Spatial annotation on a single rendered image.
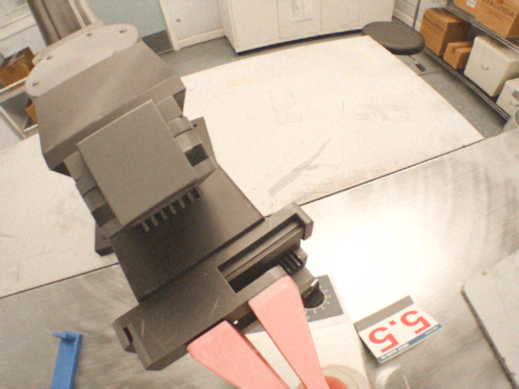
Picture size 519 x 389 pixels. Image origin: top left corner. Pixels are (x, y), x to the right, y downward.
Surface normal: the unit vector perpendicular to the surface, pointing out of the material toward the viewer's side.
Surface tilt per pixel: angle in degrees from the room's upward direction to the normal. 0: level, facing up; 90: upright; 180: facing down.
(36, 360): 0
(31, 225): 0
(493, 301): 0
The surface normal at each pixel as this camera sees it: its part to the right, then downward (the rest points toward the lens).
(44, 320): -0.11, -0.57
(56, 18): 0.34, 0.08
